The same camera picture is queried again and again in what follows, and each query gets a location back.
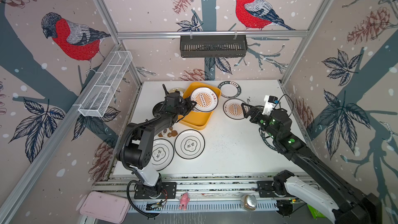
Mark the black hanging wire basket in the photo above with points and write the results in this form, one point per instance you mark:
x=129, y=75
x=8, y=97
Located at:
x=213, y=46

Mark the white wire mesh shelf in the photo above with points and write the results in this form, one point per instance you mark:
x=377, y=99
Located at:
x=101, y=94

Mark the black round plate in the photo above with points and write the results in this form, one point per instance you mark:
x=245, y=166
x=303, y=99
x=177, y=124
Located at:
x=158, y=109

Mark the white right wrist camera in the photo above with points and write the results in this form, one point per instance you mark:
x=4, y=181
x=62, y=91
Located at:
x=270, y=104

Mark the white plate under arm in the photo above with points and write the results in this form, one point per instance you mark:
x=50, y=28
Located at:
x=162, y=154

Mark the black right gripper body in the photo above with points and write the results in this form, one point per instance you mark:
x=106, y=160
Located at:
x=264, y=122

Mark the white flower plate black rim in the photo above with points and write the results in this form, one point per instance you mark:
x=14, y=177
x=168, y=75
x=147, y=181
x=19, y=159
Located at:
x=189, y=144

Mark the orange sunburst plate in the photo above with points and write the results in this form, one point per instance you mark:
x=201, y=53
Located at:
x=233, y=109
x=205, y=98

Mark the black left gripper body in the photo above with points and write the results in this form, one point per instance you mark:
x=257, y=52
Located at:
x=181, y=108

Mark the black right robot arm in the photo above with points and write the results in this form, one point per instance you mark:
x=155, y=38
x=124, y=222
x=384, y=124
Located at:
x=337, y=200

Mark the pink small figurine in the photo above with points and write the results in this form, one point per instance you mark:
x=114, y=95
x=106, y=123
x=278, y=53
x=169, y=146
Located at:
x=184, y=200

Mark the green rim plate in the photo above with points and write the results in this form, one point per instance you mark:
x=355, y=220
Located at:
x=266, y=138
x=229, y=89

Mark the pink rectangular tray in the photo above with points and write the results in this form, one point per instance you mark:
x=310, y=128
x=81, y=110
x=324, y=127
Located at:
x=105, y=207

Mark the cream small plate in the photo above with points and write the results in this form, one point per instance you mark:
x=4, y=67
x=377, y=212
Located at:
x=180, y=90

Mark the yellow plastic bin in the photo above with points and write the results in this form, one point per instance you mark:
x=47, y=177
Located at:
x=197, y=120

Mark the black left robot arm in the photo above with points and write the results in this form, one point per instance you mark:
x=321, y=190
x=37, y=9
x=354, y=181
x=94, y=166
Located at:
x=136, y=145

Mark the green object at edge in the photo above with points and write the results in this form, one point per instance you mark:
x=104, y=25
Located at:
x=315, y=213

